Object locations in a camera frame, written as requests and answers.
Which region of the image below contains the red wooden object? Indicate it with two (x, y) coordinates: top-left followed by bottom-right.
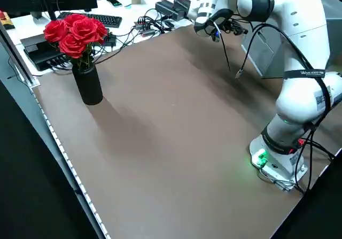
(0, 10), (14, 30)

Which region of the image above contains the red rose bouquet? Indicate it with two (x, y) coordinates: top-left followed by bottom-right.
(43, 13), (109, 70)

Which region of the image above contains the black power brick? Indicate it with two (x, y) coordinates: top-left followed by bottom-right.
(156, 0), (177, 19)
(173, 0), (192, 17)

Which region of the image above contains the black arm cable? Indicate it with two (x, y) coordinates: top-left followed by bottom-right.
(251, 22), (336, 194)

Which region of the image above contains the black cylindrical vase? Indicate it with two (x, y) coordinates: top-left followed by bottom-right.
(72, 64), (104, 105)

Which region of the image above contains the thin black cable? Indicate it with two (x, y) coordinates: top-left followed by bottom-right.
(213, 19), (232, 73)

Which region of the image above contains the grey drawer cabinet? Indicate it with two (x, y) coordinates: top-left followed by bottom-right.
(242, 0), (342, 80)

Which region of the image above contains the black keyboard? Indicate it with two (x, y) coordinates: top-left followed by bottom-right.
(56, 11), (123, 28)

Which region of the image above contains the black cable with silver plug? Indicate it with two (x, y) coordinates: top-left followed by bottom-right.
(234, 22), (270, 80)

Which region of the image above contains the small black box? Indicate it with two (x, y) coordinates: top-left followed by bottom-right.
(103, 34), (117, 49)

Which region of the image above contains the grey usb hub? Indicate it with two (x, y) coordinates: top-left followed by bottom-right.
(133, 19), (157, 37)

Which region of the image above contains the black docking station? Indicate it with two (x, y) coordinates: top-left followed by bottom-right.
(20, 34), (72, 71)

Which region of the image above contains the aluminium frame rail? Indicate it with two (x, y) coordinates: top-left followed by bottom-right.
(0, 22), (41, 88)

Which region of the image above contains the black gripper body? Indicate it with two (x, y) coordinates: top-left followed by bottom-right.
(209, 8), (235, 41)

